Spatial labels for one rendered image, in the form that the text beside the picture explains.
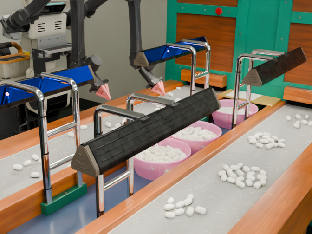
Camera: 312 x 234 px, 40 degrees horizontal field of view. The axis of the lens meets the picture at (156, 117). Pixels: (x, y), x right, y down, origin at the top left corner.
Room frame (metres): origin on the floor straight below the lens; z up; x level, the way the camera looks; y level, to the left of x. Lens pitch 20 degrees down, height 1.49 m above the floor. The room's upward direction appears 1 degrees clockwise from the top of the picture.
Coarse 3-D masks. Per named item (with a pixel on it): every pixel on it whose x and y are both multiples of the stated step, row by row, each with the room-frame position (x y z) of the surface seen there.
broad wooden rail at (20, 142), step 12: (168, 84) 2.69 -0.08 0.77; (180, 84) 2.74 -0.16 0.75; (156, 96) 2.50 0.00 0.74; (60, 120) 1.98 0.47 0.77; (72, 120) 1.99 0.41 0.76; (84, 120) 2.01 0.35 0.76; (24, 132) 1.81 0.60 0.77; (36, 132) 1.82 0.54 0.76; (0, 144) 1.67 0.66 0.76; (12, 144) 1.68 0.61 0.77; (24, 144) 1.70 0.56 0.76; (36, 144) 1.73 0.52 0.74; (0, 156) 1.59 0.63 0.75
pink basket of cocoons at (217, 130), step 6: (198, 126) 1.99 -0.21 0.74; (204, 126) 1.98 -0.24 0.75; (210, 126) 1.96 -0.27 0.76; (216, 126) 1.93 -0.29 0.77; (216, 132) 1.91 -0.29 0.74; (174, 138) 1.78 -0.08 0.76; (180, 138) 1.77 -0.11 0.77; (216, 138) 1.79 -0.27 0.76; (192, 144) 1.75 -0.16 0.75; (198, 144) 1.76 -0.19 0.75; (204, 144) 1.76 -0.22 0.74; (192, 150) 1.77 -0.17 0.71; (198, 150) 1.77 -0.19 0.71
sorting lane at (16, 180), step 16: (160, 96) 2.51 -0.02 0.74; (176, 96) 2.52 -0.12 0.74; (144, 112) 2.20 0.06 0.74; (48, 144) 1.74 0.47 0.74; (64, 144) 1.74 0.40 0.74; (0, 160) 1.57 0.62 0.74; (16, 160) 1.57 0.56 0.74; (32, 160) 1.58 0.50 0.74; (0, 176) 1.43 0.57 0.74; (16, 176) 1.43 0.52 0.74; (0, 192) 1.32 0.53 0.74
